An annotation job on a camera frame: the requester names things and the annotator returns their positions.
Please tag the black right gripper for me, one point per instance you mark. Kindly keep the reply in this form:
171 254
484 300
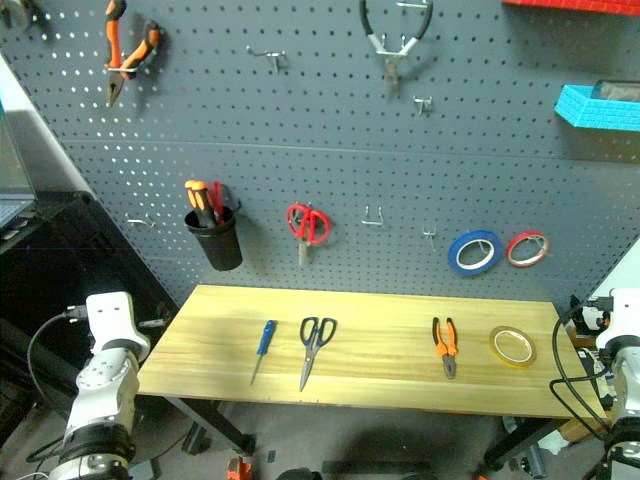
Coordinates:
589 322

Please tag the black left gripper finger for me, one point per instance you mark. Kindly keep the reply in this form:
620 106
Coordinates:
152 324

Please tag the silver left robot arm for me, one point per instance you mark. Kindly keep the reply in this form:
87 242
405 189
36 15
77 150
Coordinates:
102 385

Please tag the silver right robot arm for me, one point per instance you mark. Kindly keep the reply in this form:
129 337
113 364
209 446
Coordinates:
627 390

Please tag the grey metal pegboard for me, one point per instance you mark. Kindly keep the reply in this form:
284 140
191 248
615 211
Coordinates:
320 165

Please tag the yellow tape roll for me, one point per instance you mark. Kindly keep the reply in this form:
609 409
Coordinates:
500 356

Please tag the red tape roll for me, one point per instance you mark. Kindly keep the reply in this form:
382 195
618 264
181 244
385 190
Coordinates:
515 257

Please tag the silver pegboard hook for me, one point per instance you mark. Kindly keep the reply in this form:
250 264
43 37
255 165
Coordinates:
372 220
272 54
429 236
422 104
140 221

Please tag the black plastic cup holder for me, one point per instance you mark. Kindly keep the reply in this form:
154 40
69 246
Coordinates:
220 245

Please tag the black side table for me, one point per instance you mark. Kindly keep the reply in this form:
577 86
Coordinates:
60 260

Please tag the orange black combination pliers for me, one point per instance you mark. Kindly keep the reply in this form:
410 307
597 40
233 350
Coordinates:
449 357

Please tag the blue tape roll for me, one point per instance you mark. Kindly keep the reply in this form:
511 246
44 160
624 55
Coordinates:
457 260

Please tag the grey blue floor object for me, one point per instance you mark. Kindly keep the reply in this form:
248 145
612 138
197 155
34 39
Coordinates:
531 460

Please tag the open laptop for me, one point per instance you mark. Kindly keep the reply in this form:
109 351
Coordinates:
12 190

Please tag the dark rounded shape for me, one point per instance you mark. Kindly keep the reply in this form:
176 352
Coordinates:
296 475

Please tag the light blue plastic bin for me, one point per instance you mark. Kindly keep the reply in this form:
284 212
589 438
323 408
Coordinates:
595 112

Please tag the orange black long-nose pliers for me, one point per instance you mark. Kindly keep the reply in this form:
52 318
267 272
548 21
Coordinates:
116 45

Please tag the red plastic bin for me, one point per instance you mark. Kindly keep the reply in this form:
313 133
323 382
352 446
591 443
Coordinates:
575 6

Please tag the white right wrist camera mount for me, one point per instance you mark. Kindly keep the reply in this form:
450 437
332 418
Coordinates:
627 320

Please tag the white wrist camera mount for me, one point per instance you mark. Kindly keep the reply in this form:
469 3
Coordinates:
112 320
627 320

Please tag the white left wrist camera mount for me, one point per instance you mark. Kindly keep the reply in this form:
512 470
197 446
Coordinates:
112 320

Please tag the black table leg frame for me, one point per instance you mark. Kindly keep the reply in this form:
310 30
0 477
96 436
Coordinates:
220 425
525 442

